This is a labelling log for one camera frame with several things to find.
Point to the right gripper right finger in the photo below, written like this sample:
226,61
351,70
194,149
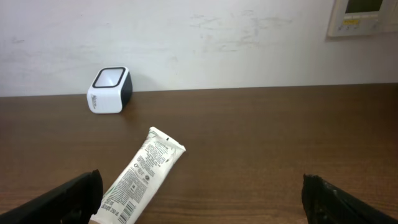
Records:
325,203

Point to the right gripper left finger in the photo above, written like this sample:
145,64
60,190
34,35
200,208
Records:
74,201

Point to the white cream tube gold cap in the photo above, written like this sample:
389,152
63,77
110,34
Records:
135,187

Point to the white barcode scanner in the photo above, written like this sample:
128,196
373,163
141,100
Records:
110,91

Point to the wall control panel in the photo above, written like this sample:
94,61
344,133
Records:
362,17

